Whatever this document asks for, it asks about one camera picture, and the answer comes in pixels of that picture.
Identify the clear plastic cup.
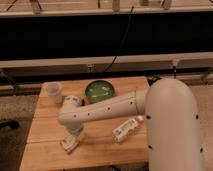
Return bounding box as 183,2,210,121
44,82,63,104

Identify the black hanging cable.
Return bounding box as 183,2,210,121
103,5,135,73

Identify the green bowl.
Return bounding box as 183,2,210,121
85,80,115,103

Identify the blue black cable bundle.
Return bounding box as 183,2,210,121
148,75,163,85

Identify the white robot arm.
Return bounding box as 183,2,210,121
58,78,205,171

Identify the white plastic bottle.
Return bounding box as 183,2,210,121
112,115,144,143

